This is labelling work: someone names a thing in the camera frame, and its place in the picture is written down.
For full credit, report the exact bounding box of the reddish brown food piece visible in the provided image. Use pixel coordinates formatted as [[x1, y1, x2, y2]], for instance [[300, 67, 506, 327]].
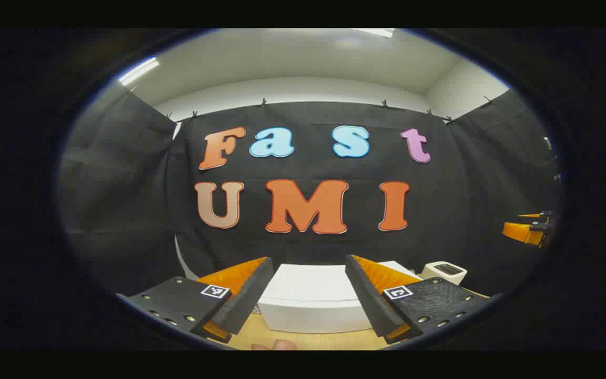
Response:
[[252, 340, 297, 351]]

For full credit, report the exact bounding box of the white microwave oven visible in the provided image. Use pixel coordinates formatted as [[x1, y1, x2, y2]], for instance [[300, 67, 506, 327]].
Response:
[[257, 261, 422, 334]]

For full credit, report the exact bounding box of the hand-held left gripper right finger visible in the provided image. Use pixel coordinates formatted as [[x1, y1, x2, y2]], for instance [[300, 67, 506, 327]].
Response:
[[345, 255, 493, 344]]

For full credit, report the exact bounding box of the white toaster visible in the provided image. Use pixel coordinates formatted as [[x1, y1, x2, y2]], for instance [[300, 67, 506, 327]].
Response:
[[420, 261, 468, 286]]

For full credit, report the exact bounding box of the white cable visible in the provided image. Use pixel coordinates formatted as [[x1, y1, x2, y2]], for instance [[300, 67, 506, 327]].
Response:
[[174, 233, 201, 281]]

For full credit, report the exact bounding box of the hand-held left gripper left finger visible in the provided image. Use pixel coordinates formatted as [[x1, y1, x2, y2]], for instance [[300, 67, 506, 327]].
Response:
[[116, 256, 275, 344]]

